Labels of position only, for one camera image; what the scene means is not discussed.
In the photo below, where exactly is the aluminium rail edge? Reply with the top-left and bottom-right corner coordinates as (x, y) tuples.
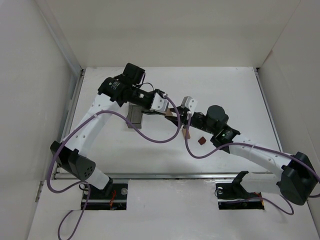
(48, 68), (85, 180)
(253, 67), (279, 142)
(53, 172), (274, 180)

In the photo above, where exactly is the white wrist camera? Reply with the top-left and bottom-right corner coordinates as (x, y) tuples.
(181, 96), (198, 112)
(149, 93), (169, 114)

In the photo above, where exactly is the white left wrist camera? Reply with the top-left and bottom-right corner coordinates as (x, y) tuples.
(149, 93), (169, 114)

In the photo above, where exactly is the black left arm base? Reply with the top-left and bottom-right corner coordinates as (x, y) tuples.
(79, 181), (129, 211)

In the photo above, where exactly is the striped light wood block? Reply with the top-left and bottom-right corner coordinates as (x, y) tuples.
(181, 126), (191, 140)

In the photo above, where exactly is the aluminium rail left edge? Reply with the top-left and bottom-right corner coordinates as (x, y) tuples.
(48, 68), (85, 180)

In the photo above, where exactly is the aluminium rail front edge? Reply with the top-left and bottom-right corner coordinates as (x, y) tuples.
(53, 172), (274, 180)

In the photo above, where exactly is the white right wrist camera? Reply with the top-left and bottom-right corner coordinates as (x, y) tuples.
(181, 96), (198, 112)

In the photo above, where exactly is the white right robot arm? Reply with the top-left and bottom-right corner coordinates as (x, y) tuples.
(167, 105), (320, 206)

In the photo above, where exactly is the aluminium rail right edge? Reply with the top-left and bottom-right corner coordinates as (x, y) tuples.
(253, 67), (279, 142)

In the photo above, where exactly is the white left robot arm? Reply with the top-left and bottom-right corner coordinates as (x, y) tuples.
(50, 63), (169, 196)

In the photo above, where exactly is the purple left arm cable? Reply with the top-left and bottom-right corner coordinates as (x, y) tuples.
(45, 93), (182, 238)

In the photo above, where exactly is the smoky transparent plastic bin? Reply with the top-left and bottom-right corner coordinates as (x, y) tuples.
(126, 103), (143, 129)

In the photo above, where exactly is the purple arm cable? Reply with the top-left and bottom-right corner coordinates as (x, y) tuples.
(185, 112), (320, 216)
(45, 93), (182, 238)

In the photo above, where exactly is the plain light wood block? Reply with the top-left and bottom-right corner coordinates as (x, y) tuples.
(164, 108), (176, 119)

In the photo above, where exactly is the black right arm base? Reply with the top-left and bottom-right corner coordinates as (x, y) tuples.
(214, 171), (265, 210)

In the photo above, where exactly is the dark red wood block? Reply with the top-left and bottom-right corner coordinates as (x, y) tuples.
(198, 136), (207, 146)

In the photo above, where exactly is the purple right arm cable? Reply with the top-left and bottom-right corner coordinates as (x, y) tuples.
(185, 112), (320, 216)

